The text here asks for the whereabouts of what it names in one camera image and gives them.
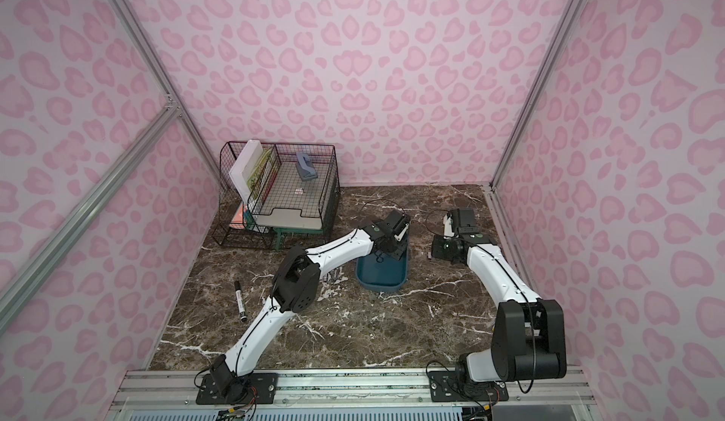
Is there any teal plastic storage box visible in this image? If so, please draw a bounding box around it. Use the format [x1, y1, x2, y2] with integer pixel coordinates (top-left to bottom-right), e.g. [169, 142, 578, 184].
[355, 243, 409, 293]

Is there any black capped marker pen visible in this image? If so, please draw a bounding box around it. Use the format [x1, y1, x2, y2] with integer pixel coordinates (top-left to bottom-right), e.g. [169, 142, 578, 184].
[233, 281, 247, 323]

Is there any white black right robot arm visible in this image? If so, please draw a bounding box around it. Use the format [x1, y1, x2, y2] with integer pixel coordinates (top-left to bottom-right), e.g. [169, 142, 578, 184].
[432, 209, 568, 384]

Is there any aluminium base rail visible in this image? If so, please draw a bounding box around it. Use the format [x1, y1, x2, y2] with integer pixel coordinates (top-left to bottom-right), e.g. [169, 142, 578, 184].
[104, 365, 601, 420]

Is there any colourful picture book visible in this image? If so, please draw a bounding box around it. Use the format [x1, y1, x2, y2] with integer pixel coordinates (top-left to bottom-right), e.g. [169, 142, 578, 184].
[247, 145, 281, 213]

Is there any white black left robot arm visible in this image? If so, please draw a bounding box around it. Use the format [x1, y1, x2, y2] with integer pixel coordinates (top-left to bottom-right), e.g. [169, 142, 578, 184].
[210, 210, 411, 392]

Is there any white paper tray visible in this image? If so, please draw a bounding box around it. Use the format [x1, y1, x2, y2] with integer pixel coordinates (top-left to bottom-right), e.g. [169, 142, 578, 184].
[249, 162, 333, 230]

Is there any black wire mesh rack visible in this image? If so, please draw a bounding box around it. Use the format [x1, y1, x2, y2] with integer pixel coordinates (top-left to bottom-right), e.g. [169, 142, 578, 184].
[211, 140, 341, 250]

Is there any grey blue tape dispenser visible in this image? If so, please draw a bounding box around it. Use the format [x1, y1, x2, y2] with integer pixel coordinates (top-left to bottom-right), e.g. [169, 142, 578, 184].
[296, 152, 318, 181]

